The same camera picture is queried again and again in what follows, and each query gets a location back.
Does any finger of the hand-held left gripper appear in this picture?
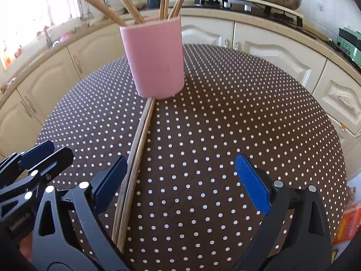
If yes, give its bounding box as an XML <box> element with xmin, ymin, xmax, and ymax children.
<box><xmin>0</xmin><ymin>140</ymin><xmax>56</xmax><ymax>180</ymax></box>
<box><xmin>0</xmin><ymin>147</ymin><xmax>75</xmax><ymax>204</ymax></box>

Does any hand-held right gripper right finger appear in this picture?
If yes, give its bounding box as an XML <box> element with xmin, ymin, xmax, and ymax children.
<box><xmin>235</xmin><ymin>154</ymin><xmax>333</xmax><ymax>271</ymax></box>

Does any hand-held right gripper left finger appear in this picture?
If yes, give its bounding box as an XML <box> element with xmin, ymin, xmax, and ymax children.
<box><xmin>32</xmin><ymin>155</ymin><xmax>129</xmax><ymax>271</ymax></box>

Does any light wooden chopstick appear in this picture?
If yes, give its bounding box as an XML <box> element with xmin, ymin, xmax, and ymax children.
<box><xmin>112</xmin><ymin>97</ymin><xmax>154</xmax><ymax>245</ymax></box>
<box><xmin>117</xmin><ymin>99</ymin><xmax>156</xmax><ymax>254</ymax></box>

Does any pink cup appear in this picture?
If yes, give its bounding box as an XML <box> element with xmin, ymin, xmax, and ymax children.
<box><xmin>120</xmin><ymin>15</ymin><xmax>185</xmax><ymax>99</ymax></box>

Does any set of wooden chopsticks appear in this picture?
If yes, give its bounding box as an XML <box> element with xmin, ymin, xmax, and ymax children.
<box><xmin>60</xmin><ymin>0</ymin><xmax>198</xmax><ymax>26</ymax></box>

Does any person's left hand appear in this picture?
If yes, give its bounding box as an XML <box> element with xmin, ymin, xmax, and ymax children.
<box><xmin>18</xmin><ymin>235</ymin><xmax>34</xmax><ymax>260</ymax></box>

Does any orange snack packet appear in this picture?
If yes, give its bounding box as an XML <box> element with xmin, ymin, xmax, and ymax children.
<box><xmin>332</xmin><ymin>203</ymin><xmax>361</xmax><ymax>250</ymax></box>

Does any metal sink faucet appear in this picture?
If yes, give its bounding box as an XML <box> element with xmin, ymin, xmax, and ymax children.
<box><xmin>43</xmin><ymin>25</ymin><xmax>61</xmax><ymax>49</ymax></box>

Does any cream kitchen base cabinet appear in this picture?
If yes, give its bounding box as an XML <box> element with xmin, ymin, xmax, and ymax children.
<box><xmin>0</xmin><ymin>7</ymin><xmax>361</xmax><ymax>161</ymax></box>

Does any kitchen window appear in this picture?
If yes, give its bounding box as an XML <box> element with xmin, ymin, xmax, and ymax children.
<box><xmin>0</xmin><ymin>0</ymin><xmax>74</xmax><ymax>70</ymax></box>

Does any green countertop appliance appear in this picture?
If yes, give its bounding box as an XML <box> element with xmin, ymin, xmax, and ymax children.
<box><xmin>337</xmin><ymin>27</ymin><xmax>361</xmax><ymax>65</ymax></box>

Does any black gas stove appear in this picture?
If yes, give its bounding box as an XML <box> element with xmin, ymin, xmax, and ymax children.
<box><xmin>180</xmin><ymin>0</ymin><xmax>318</xmax><ymax>39</ymax></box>

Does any black power cable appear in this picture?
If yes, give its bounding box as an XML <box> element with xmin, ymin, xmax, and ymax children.
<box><xmin>303</xmin><ymin>25</ymin><xmax>339</xmax><ymax>49</ymax></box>

